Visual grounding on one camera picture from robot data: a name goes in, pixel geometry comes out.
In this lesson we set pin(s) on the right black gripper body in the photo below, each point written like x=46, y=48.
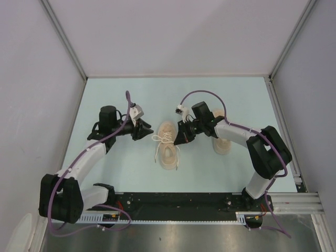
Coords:
x=189, y=129

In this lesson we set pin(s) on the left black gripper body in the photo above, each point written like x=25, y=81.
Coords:
x=130, y=128

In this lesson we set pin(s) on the beige lace sneaker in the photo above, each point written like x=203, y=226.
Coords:
x=166, y=127
x=220, y=146

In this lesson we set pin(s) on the white shoelace of sneaker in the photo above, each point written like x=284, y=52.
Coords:
x=166, y=142

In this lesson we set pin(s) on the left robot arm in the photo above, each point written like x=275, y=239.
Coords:
x=60, y=195

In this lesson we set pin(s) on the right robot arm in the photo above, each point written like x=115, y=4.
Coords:
x=268, y=153

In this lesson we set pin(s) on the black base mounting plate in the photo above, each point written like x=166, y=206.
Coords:
x=210, y=212

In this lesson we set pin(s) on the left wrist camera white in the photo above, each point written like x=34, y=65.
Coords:
x=136, y=112

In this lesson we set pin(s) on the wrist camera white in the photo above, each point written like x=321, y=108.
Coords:
x=184, y=112
x=136, y=112

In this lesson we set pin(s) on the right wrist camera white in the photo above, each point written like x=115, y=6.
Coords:
x=184, y=112

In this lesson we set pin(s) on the aluminium frame rail front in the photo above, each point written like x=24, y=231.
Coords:
x=294, y=200

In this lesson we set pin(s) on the aluminium corner post right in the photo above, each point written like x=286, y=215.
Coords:
x=293, y=37

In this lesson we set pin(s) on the aluminium corner post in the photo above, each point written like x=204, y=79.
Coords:
x=293, y=37
x=56, y=24

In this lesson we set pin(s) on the aluminium side rail right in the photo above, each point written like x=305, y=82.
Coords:
x=294, y=164

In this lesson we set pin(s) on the white slotted cable duct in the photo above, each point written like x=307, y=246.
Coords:
x=113, y=217

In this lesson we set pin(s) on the aluminium corner post left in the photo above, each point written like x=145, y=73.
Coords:
x=56, y=24

